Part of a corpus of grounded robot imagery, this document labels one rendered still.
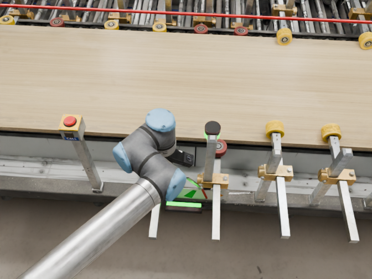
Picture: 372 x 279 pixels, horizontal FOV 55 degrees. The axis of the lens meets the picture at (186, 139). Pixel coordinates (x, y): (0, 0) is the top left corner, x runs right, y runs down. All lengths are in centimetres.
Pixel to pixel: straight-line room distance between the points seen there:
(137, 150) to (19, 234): 167
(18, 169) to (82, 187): 41
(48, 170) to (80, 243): 111
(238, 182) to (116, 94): 75
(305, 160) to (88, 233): 122
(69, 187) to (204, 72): 89
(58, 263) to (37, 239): 164
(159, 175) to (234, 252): 144
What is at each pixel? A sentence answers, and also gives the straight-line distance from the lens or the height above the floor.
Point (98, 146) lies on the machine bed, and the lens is 182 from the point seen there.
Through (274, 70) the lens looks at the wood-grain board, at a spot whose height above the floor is 90.
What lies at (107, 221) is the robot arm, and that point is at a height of 139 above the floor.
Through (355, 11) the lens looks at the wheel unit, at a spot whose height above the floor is 97.
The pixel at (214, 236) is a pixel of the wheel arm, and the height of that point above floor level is 86.
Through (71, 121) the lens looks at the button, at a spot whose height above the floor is 123.
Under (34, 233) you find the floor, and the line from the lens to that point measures 256.
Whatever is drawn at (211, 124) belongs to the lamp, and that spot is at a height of 117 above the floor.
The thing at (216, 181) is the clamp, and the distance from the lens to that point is 155.
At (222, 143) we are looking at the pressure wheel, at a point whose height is 90.
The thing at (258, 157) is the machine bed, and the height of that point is 74.
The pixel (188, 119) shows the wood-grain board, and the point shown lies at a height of 90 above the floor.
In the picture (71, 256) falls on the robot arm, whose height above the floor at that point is 140.
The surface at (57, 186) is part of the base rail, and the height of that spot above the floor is 70.
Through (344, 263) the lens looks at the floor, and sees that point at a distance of 252.
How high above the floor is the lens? 224
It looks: 55 degrees down
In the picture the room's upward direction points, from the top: 1 degrees clockwise
